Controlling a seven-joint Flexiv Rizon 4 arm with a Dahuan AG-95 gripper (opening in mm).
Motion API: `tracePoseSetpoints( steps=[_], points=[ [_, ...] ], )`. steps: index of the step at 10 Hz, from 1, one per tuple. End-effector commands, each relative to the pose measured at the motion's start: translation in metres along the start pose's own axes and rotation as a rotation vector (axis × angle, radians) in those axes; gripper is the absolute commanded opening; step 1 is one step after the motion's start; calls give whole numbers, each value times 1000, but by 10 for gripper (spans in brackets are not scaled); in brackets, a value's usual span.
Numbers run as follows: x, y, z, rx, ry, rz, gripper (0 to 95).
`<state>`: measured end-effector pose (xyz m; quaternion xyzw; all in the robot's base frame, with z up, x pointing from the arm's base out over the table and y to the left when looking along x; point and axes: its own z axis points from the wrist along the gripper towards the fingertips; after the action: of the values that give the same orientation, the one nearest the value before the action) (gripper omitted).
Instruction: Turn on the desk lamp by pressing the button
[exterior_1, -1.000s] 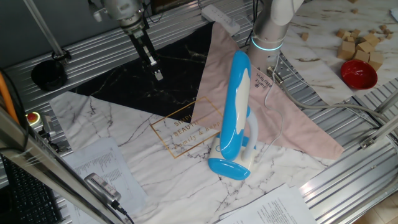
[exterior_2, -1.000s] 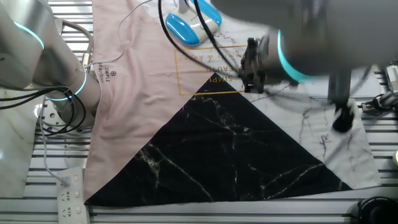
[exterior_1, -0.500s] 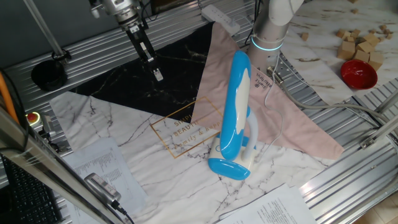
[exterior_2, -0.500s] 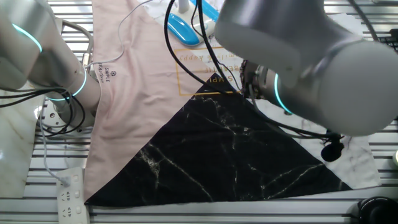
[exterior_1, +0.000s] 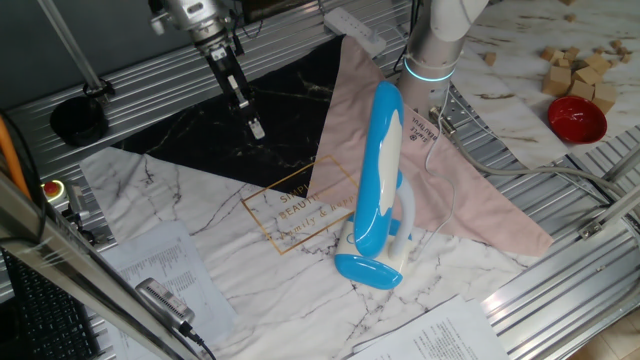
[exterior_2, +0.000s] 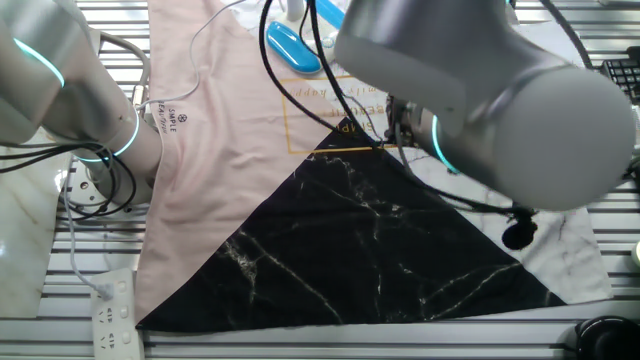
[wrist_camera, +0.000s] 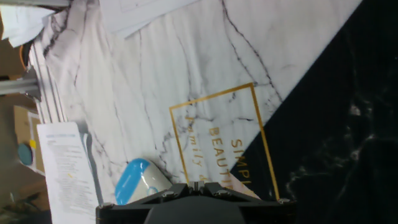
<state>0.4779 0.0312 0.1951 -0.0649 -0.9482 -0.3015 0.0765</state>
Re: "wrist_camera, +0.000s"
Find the blue white desk lamp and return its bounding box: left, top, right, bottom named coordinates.
left=114, top=157, right=174, bottom=206

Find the marble pink black tablecloth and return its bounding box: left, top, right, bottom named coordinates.
left=40, top=0, right=398, bottom=224

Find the white loose paper sheet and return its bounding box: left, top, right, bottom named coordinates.
left=0, top=5, right=56, bottom=48

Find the aluminium frame bar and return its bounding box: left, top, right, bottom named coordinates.
left=0, top=77, right=42, bottom=101

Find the teal round disc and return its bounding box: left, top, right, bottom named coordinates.
left=17, top=142, right=34, bottom=166

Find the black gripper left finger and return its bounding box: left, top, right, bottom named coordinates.
left=96, top=181, right=197, bottom=224

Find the brown cardboard box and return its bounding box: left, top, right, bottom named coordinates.
left=14, top=105, right=46, bottom=175

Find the printed table paper stack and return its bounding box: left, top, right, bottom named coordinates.
left=99, top=0, right=200, bottom=40

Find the text paper with blue heading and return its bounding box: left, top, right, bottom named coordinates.
left=36, top=121, right=101, bottom=224

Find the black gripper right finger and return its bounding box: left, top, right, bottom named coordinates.
left=196, top=181, right=297, bottom=224

